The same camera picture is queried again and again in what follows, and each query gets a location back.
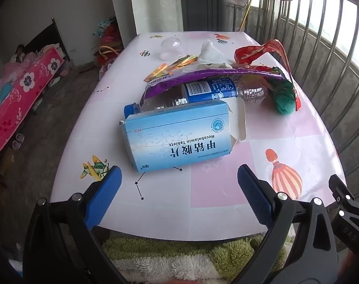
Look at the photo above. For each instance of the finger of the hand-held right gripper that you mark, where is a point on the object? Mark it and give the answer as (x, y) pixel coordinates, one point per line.
(349, 219)

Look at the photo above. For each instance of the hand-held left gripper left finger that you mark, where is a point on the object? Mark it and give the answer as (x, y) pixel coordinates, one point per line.
(108, 189)

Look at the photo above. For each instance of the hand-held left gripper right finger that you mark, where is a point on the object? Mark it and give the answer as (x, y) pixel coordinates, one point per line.
(253, 192)

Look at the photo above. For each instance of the blue medicine box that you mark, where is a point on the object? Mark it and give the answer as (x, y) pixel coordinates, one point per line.
(173, 133)

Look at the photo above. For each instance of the green plastic bag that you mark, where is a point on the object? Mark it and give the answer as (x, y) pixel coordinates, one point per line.
(284, 100)

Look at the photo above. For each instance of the clear plastic bottle blue label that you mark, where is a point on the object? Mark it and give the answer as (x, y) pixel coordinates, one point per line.
(209, 90)

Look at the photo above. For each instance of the green white fluffy blanket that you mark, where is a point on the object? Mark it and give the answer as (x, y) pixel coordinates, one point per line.
(167, 254)

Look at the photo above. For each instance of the white slipper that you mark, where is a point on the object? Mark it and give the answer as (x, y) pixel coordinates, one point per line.
(19, 137)
(16, 145)

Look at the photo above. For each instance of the purple snack bag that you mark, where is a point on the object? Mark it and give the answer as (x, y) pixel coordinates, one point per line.
(214, 73)

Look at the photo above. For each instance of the orange snack wrapper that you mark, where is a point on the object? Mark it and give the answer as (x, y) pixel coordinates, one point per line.
(157, 71)

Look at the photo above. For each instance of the red plastic bag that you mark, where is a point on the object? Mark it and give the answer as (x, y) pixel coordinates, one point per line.
(250, 51)

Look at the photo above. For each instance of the white cloth glove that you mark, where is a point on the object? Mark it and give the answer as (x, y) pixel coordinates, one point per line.
(210, 53)

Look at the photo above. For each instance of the clear plastic dome cup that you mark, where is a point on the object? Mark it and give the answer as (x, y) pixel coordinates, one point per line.
(170, 47)

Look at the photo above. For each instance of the pile of colourful clothes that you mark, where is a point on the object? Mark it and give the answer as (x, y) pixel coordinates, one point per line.
(108, 31)

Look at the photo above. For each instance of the metal balcony railing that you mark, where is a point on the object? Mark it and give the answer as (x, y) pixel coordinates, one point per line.
(315, 20)

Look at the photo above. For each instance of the dark bed headboard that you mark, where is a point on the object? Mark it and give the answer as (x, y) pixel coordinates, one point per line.
(45, 37)

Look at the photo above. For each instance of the white curtain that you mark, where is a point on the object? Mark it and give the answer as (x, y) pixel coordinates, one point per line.
(155, 6)

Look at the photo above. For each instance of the dark grey cabinet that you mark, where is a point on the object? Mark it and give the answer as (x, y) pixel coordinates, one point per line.
(201, 6)

